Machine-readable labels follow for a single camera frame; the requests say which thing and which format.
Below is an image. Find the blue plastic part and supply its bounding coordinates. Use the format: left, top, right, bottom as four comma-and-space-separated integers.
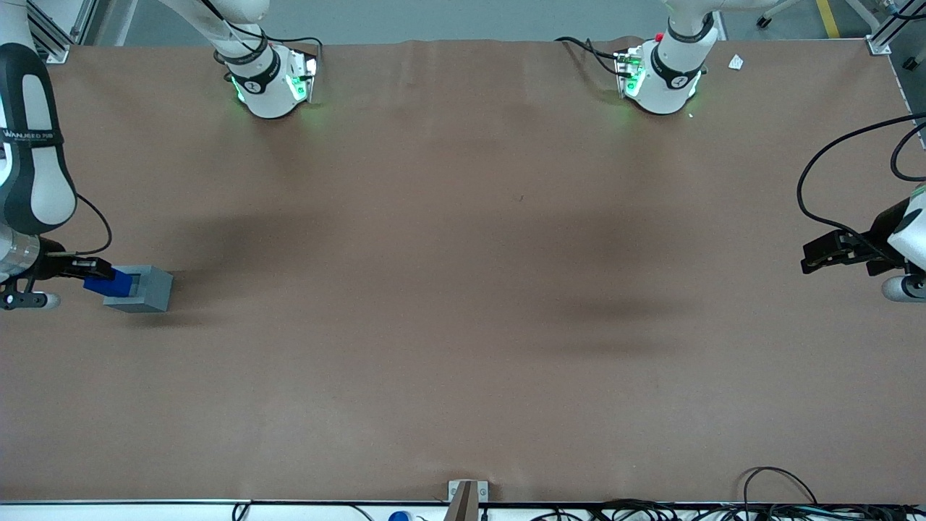
82, 268, 143, 299

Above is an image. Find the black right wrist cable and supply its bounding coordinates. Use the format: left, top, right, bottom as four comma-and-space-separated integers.
67, 193, 114, 257

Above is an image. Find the black cable bundle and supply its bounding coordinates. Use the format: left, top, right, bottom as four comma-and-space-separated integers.
535, 498, 926, 521

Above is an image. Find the aluminium frame profile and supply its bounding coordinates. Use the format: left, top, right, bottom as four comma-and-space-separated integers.
866, 0, 926, 56
26, 0, 98, 64

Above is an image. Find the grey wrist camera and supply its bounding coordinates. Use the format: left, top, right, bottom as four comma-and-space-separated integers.
880, 274, 926, 303
0, 290, 61, 312

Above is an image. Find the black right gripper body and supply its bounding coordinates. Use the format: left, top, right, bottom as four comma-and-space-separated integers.
27, 240, 73, 284

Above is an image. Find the short black curved cable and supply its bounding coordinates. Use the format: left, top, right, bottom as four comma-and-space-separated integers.
890, 122, 926, 182

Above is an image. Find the long black left wrist cable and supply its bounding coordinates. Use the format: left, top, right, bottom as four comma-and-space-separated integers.
797, 113, 926, 250

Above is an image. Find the black arm base cable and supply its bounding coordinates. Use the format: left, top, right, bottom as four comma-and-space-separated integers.
199, 0, 324, 60
555, 35, 629, 77

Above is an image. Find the black looped cable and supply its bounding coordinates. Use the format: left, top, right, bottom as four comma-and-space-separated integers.
742, 466, 820, 507

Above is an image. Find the black left arm base cable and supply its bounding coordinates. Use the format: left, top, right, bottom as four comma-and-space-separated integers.
555, 35, 629, 77

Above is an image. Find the metal bracket with post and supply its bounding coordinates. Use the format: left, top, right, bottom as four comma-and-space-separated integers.
447, 479, 490, 521

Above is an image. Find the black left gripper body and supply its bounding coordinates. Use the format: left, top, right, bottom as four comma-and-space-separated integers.
843, 197, 915, 277

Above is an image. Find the black right arm base cable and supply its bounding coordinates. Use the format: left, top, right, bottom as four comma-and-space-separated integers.
199, 0, 324, 60

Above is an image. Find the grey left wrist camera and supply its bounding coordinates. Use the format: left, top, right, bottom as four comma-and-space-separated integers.
880, 274, 926, 303

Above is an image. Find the gray base block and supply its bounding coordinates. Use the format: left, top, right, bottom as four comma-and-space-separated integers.
103, 265, 174, 314

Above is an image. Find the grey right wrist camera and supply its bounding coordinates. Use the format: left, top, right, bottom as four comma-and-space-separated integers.
0, 290, 61, 312

